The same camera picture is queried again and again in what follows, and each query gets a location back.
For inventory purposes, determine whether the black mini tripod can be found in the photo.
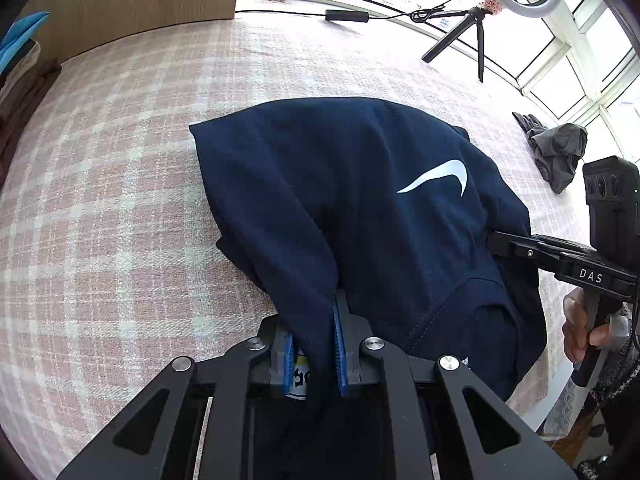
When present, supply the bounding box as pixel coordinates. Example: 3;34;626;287
421;5;490;84

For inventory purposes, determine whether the pink plaid bed sheet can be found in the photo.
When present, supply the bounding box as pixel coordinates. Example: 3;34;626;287
1;13;588;479

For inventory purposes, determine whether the person's right hand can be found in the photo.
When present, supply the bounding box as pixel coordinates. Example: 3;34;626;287
562;287;628;366

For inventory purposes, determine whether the navy blue hoodie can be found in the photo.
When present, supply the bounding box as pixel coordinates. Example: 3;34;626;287
191;98;547;399

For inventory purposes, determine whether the grey crumpled garment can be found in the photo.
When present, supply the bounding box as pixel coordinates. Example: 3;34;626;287
512;112;588;194

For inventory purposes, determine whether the person's right forearm sleeve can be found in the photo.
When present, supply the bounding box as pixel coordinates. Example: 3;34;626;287
589;303;640;441

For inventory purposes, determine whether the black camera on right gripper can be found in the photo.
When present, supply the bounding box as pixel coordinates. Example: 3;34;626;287
582;156;639;271

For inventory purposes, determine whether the black power adapter cable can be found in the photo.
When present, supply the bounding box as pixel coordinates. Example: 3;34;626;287
234;5;476;25

